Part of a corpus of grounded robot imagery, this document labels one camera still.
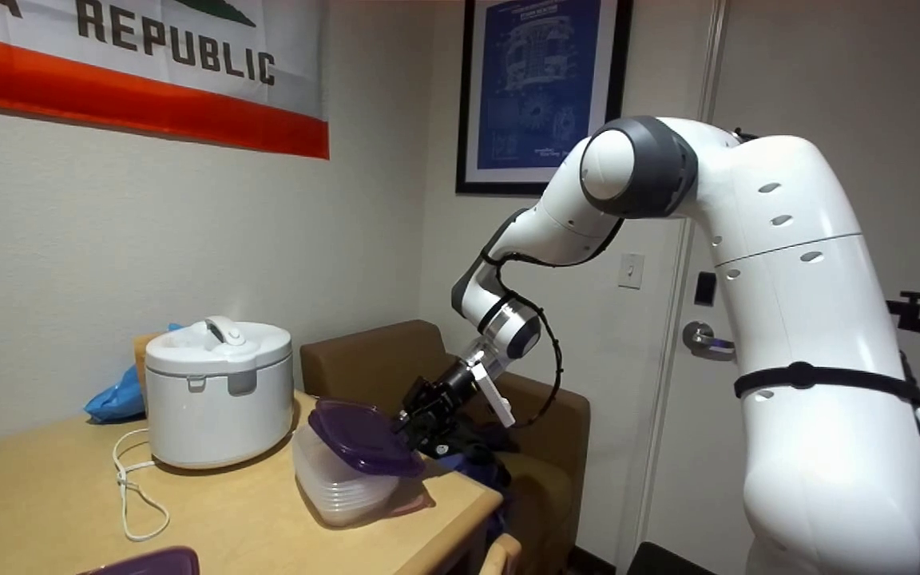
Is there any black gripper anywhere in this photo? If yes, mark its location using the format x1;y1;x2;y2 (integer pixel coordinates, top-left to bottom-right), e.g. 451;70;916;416
393;359;487;457

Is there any purple cloth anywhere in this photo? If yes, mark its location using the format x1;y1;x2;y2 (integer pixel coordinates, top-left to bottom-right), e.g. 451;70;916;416
81;544;205;575
305;395;429;478

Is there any clear lunch box purple lid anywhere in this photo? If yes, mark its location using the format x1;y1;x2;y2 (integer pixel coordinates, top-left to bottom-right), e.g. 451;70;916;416
290;417;423;531

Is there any dark blue cloth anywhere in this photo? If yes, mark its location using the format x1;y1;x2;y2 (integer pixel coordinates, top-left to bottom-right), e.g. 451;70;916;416
441;451;519;540

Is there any brown sofa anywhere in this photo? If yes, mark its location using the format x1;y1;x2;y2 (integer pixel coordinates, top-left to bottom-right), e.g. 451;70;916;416
298;316;594;575

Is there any wooden chair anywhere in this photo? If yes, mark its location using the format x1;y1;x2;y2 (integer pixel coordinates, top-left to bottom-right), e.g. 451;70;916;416
477;531;528;575

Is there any white rice cooker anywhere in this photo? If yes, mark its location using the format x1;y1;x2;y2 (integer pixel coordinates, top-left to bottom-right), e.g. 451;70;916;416
144;314;301;477

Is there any white door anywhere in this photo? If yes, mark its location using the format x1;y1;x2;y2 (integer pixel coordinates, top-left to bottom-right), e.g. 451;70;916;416
645;0;920;575

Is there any blue plastic bag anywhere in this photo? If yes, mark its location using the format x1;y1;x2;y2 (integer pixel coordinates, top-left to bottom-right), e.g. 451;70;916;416
84;361;151;429

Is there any black door deadbolt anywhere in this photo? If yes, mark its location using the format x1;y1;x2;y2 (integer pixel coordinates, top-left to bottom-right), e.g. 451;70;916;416
693;271;723;311

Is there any blue framed poster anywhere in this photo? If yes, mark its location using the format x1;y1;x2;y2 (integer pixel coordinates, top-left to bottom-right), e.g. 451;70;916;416
454;0;636;198

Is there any California Republic flag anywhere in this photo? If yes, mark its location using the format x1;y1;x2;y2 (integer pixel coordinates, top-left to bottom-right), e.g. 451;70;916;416
0;0;331;162

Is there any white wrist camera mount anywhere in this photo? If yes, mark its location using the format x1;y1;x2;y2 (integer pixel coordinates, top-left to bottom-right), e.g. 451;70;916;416
473;365;517;430

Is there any white light switch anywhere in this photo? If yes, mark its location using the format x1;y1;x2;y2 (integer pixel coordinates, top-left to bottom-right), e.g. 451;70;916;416
616;253;649;294

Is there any silver door handle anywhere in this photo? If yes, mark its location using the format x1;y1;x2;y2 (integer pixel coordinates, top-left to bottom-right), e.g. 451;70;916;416
679;320;741;365

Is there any white power cord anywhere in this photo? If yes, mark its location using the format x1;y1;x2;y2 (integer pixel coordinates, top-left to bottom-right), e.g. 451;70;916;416
109;425;174;544

